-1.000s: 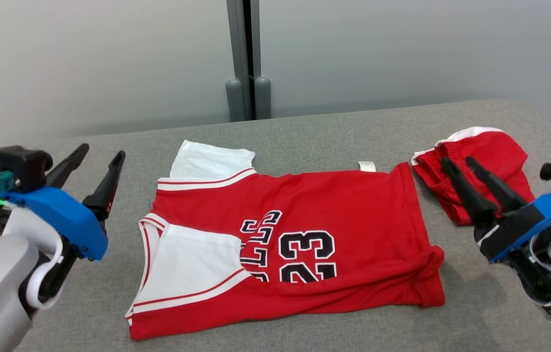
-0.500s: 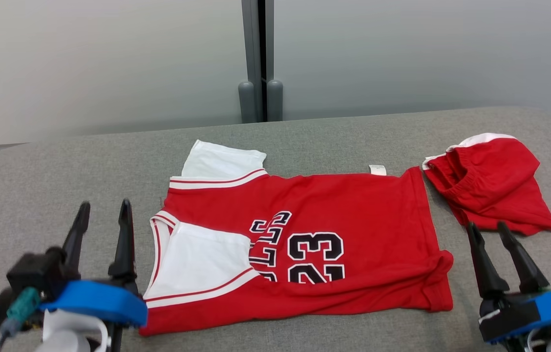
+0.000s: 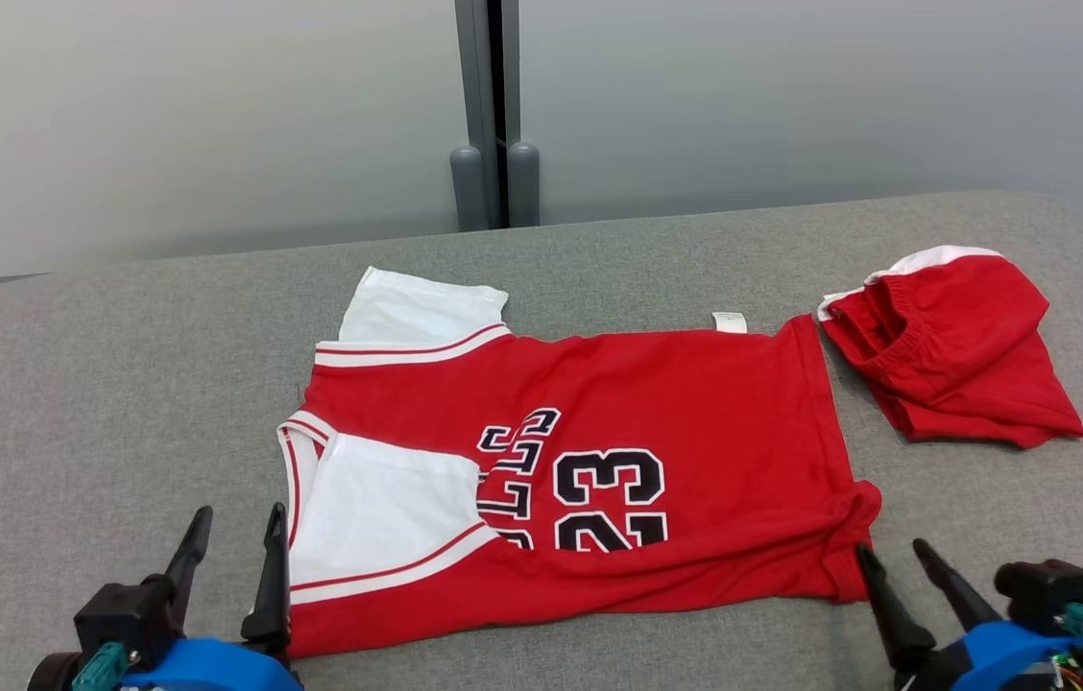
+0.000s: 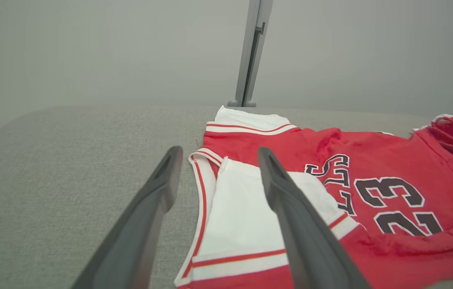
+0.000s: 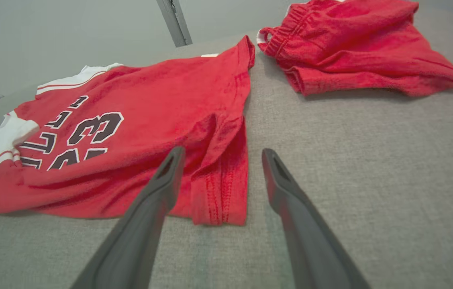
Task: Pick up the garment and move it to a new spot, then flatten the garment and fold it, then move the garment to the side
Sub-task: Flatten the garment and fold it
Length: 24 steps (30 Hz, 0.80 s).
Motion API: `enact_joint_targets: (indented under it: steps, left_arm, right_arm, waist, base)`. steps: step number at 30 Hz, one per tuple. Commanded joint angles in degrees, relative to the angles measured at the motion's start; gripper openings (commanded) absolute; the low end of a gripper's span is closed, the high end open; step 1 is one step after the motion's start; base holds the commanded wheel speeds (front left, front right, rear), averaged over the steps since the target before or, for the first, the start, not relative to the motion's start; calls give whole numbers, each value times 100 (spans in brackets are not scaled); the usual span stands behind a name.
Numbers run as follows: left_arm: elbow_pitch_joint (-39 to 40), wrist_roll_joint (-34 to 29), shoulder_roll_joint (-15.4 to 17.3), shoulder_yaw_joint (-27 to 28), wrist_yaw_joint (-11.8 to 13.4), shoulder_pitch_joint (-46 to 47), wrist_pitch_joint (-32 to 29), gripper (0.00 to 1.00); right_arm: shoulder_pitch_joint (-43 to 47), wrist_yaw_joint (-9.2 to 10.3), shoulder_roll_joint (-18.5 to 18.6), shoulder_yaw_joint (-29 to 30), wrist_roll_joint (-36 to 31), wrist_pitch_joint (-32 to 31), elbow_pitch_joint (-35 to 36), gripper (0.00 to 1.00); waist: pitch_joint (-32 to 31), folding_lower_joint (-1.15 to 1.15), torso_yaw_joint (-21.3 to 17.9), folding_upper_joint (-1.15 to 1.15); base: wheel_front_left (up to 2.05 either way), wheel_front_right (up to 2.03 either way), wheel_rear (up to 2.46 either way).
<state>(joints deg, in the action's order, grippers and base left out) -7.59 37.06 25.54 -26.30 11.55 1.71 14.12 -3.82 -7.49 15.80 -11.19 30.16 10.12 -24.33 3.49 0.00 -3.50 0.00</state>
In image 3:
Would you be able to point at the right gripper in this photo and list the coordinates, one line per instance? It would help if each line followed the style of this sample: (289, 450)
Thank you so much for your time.
(926, 672)

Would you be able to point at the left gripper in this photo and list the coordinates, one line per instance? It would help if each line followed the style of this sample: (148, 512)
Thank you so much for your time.
(52, 674)

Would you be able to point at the red shorts white stripe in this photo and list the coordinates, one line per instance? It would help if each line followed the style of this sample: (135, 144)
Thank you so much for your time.
(964, 355)

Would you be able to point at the red white basketball jersey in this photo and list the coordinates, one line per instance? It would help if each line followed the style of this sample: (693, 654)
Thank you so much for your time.
(695, 403)

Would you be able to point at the blue left camera mount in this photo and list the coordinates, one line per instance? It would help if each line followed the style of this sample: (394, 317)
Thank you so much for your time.
(215, 667)

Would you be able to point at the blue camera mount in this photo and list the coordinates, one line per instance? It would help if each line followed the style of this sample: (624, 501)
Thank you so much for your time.
(215, 667)
(1012, 657)

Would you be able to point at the blue right camera mount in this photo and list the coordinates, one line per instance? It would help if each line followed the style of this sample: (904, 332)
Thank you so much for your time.
(1012, 657)

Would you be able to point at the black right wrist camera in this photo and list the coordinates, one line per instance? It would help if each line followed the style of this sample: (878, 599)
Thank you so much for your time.
(1046, 590)

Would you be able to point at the grey partition frame post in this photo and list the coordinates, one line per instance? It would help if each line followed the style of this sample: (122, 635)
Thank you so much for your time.
(479, 96)
(522, 182)

